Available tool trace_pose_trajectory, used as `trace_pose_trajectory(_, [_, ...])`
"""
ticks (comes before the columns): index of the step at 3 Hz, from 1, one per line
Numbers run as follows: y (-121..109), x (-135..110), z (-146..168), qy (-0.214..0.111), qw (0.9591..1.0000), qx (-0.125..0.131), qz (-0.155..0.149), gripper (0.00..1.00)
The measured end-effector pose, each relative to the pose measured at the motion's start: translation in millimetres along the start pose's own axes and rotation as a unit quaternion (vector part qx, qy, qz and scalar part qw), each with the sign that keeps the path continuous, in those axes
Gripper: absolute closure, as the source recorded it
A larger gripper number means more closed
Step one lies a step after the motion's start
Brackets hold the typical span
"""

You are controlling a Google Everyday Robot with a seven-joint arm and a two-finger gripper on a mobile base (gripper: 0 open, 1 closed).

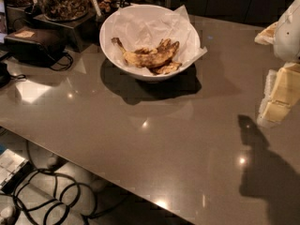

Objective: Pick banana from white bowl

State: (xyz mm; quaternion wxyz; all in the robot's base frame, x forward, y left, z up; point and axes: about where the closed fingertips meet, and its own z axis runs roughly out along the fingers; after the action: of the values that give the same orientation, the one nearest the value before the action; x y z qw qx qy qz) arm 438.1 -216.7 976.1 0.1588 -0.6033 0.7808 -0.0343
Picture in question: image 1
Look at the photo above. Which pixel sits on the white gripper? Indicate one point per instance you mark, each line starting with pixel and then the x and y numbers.
pixel 289 35

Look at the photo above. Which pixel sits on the brown banana peel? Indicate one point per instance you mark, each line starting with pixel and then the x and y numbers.
pixel 158 60

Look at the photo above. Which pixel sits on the white ceramic bowl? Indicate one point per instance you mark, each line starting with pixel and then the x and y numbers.
pixel 144 26

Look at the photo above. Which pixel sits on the white paper bowl liner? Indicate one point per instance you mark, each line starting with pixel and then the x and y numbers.
pixel 153 41

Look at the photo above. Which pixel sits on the metal stand under jar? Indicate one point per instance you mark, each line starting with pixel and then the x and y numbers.
pixel 79 34

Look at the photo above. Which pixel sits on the glass jar of nuts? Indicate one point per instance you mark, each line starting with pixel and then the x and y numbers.
pixel 64 10

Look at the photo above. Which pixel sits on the black box with label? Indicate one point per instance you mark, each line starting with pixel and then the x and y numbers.
pixel 36 47

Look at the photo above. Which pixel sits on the white box on floor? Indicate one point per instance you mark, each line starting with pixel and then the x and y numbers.
pixel 12 168

